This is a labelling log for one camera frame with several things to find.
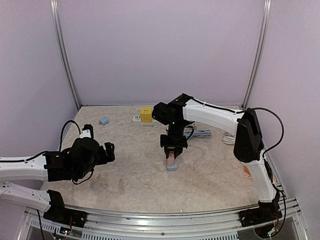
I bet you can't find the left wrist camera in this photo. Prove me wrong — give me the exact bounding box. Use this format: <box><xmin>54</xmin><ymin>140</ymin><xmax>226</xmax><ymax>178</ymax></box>
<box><xmin>79</xmin><ymin>124</ymin><xmax>94</xmax><ymax>139</ymax></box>

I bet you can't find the front aluminium rail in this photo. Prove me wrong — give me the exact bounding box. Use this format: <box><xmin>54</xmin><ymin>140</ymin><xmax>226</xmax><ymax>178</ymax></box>
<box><xmin>23</xmin><ymin>197</ymin><xmax>308</xmax><ymax>240</ymax></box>

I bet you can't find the right aluminium frame post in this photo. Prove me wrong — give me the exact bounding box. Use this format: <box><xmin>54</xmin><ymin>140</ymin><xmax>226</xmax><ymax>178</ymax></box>
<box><xmin>241</xmin><ymin>0</ymin><xmax>272</xmax><ymax>109</ymax></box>

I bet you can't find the yellow cube socket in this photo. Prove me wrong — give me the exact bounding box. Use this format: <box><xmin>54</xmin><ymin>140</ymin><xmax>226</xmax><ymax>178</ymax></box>
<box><xmin>140</xmin><ymin>107</ymin><xmax>153</xmax><ymax>123</ymax></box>

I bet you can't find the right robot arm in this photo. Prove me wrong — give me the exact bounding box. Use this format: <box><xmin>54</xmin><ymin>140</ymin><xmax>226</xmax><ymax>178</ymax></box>
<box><xmin>152</xmin><ymin>93</ymin><xmax>280</xmax><ymax>222</ymax></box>

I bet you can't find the blue power strip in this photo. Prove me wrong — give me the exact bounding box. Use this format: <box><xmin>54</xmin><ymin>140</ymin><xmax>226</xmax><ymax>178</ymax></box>
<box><xmin>166</xmin><ymin>127</ymin><xmax>213</xmax><ymax>173</ymax></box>

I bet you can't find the orange power strip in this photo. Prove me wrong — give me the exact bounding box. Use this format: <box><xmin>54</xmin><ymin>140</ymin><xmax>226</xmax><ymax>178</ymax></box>
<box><xmin>222</xmin><ymin>134</ymin><xmax>277</xmax><ymax>183</ymax></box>

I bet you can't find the aluminium frame post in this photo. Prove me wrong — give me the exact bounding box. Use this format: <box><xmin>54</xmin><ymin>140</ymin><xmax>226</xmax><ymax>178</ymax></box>
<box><xmin>241</xmin><ymin>0</ymin><xmax>272</xmax><ymax>109</ymax></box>
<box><xmin>49</xmin><ymin>0</ymin><xmax>82</xmax><ymax>111</ymax></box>

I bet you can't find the white power strip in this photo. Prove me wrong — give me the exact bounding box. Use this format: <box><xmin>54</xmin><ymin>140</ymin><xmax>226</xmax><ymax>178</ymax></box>
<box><xmin>132</xmin><ymin>115</ymin><xmax>161</xmax><ymax>126</ymax></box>

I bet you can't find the left aluminium frame post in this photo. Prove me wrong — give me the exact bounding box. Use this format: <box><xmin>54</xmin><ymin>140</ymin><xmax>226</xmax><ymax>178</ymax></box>
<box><xmin>49</xmin><ymin>0</ymin><xmax>82</xmax><ymax>111</ymax></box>

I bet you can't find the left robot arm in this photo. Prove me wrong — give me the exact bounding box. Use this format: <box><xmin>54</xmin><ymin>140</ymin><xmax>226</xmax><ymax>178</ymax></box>
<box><xmin>0</xmin><ymin>137</ymin><xmax>115</xmax><ymax>223</ymax></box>

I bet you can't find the pink plug adapter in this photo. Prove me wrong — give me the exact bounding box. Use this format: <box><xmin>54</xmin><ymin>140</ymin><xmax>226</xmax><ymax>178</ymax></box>
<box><xmin>166</xmin><ymin>151</ymin><xmax>175</xmax><ymax>166</ymax></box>

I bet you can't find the blue plug adapter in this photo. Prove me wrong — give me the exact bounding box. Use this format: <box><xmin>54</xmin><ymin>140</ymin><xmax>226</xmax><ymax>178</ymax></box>
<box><xmin>98</xmin><ymin>116</ymin><xmax>109</xmax><ymax>126</ymax></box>

